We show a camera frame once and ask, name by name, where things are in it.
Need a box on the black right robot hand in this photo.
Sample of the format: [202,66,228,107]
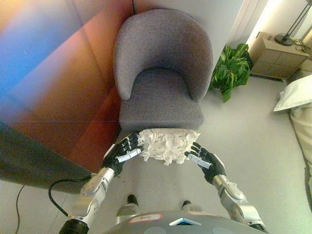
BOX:
[184,141,226,184]

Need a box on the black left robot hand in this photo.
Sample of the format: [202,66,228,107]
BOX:
[102,131,143,177]

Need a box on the white fringed throw pillow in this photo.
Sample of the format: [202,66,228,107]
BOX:
[137,128,202,167]

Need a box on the white bed pillow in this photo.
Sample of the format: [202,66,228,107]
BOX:
[273,74,312,113]

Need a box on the silver left robot leg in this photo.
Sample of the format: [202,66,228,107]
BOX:
[116,194,139,224]

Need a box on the silver robot leg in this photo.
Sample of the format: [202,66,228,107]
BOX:
[181,200,216,217]
[116,194,139,224]

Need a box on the silver right robot leg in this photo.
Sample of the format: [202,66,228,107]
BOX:
[181,200,216,217]

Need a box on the silver robot torso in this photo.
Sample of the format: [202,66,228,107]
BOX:
[99,211,269,234]

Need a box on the dark red table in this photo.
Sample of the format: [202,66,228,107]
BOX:
[0,0,137,195]

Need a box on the cream bed duvet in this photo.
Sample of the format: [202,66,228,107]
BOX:
[289,104,312,210]

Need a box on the green potted plant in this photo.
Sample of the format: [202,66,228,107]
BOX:
[208,43,252,103]

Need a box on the grey fabric armchair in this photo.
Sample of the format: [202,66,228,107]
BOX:
[114,8,214,130]

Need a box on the beige bedside cabinet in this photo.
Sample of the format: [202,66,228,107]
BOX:
[249,31,311,80]

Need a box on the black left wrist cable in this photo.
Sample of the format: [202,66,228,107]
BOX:
[48,174,95,217]

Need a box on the thin black floor cable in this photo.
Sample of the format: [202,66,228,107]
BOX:
[15,184,25,234]

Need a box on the tangled cable bundle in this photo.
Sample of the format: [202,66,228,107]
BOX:
[293,38,310,53]

